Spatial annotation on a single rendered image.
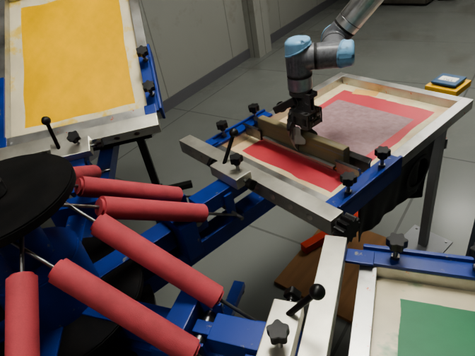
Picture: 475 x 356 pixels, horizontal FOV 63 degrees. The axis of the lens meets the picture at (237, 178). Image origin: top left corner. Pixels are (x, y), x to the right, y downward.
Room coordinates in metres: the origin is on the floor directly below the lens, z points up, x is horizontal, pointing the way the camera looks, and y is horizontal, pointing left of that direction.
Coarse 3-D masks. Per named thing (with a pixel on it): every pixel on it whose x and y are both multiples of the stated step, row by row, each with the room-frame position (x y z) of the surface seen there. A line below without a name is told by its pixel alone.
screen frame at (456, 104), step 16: (336, 80) 1.63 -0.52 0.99; (352, 80) 1.61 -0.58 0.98; (368, 80) 1.56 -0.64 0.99; (320, 96) 1.56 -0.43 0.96; (400, 96) 1.41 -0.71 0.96; (416, 96) 1.36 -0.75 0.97; (432, 96) 1.31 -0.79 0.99; (448, 96) 1.28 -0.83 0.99; (272, 112) 1.43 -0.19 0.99; (448, 112) 1.16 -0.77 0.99; (464, 112) 1.19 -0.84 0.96; (432, 128) 1.09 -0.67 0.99; (448, 128) 1.12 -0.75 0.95; (224, 144) 1.26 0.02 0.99; (416, 144) 1.01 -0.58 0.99
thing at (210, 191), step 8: (216, 184) 0.94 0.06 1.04; (224, 184) 0.93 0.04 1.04; (200, 192) 0.91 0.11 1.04; (208, 192) 0.91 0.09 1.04; (216, 192) 0.90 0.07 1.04; (224, 192) 0.90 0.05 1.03; (240, 192) 0.93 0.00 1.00; (192, 200) 0.88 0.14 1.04; (200, 200) 0.88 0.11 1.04; (208, 200) 0.87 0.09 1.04; (216, 200) 0.88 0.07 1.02; (208, 208) 0.86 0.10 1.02; (216, 208) 0.88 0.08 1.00
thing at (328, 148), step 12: (264, 120) 1.24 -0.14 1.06; (276, 120) 1.22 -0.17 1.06; (264, 132) 1.25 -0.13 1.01; (276, 132) 1.19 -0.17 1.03; (288, 144) 1.15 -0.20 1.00; (312, 144) 1.05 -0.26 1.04; (324, 144) 1.01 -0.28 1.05; (336, 144) 0.99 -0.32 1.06; (324, 156) 1.01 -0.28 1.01; (336, 156) 0.98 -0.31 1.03; (348, 156) 0.97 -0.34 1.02
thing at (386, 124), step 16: (368, 112) 1.34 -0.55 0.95; (384, 112) 1.31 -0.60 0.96; (400, 112) 1.29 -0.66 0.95; (416, 112) 1.26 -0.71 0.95; (432, 112) 1.24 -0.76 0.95; (352, 128) 1.24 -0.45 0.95; (368, 128) 1.22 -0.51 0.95; (384, 128) 1.20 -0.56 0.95; (400, 128) 1.18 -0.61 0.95; (352, 144) 1.14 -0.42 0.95; (368, 144) 1.12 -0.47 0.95; (384, 144) 1.10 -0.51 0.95; (304, 160) 1.10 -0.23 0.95; (304, 176) 1.01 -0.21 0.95; (320, 176) 0.99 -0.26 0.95; (336, 176) 0.98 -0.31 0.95
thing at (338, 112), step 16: (336, 96) 1.53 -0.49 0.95; (352, 96) 1.50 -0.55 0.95; (368, 96) 1.47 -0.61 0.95; (336, 112) 1.39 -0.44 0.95; (352, 112) 1.36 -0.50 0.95; (320, 128) 1.29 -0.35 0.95; (336, 128) 1.27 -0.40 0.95; (256, 144) 1.27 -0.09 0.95; (272, 144) 1.24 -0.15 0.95; (272, 160) 1.13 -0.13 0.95; (288, 160) 1.11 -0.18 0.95
